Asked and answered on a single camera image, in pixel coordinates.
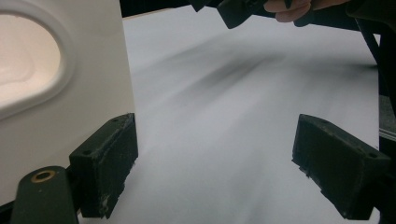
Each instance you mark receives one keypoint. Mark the white plastic storage bin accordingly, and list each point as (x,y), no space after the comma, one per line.
(77,93)

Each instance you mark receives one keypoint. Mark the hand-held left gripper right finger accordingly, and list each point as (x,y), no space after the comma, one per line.
(339,168)

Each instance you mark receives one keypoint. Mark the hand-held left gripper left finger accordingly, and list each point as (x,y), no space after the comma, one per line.
(106,161)

